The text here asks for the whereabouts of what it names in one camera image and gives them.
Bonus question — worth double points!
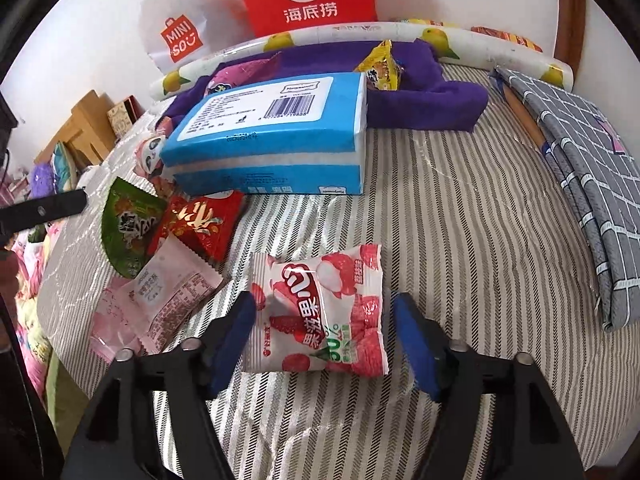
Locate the yellow chips bag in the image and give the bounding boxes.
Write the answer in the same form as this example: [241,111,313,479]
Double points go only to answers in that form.
[402,18,460,28]

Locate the pale pink peach pack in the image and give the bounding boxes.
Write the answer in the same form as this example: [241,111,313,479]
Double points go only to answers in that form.
[89,275,142,363]

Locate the pink cartoon candy pack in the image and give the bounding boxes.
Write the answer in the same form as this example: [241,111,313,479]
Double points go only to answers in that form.
[134,134,176,200]

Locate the brown patterned book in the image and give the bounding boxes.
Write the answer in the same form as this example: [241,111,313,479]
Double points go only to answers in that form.
[106,96,144,140]

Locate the person left hand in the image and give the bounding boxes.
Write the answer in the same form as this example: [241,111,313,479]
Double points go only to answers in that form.
[0,249,20,353]

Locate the grey checked folded cloth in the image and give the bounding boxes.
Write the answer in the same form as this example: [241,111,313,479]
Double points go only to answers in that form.
[494,66,639,332]

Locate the blue tissue box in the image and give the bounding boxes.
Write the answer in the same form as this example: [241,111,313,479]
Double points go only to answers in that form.
[160,73,367,195]

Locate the orange chips bag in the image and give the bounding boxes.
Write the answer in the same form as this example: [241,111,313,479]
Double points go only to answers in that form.
[470,26,542,53]

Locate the lychee jelly pack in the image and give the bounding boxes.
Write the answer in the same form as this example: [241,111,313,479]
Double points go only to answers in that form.
[242,244,388,377]

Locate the pink yellow snack bag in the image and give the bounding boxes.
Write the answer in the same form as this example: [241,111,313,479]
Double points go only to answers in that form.
[204,53,280,96]

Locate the purple plush toy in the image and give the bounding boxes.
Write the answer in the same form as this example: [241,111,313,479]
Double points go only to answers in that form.
[29,162,56,200]

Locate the brown wooden door frame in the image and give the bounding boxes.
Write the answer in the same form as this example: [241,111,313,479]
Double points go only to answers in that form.
[554,0,586,75]

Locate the purple towel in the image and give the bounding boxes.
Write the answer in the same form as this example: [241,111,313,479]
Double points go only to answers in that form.
[159,38,490,134]

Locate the white Miniso plastic bag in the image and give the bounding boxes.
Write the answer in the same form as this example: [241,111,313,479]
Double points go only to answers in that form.
[138,0,253,75]

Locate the striped quilted table cover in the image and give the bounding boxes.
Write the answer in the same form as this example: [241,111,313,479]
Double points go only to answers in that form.
[37,62,640,480]

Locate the lemon print paper roll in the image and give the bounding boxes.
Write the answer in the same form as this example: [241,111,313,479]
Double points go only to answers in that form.
[148,20,575,102]

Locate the wooden rack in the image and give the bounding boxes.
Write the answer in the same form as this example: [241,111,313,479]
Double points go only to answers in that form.
[34,90,116,170]

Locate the red gold snack pack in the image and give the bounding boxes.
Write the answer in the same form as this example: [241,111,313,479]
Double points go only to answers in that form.
[146,190,244,263]

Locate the yellow triangular snack bag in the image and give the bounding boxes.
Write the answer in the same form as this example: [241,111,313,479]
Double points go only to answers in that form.
[355,40,402,91]

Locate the light pink label pack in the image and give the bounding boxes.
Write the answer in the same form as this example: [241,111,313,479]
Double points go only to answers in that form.
[115,234,222,354]

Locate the green snack bag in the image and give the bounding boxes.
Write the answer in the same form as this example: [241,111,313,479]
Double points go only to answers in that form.
[101,177,167,278]

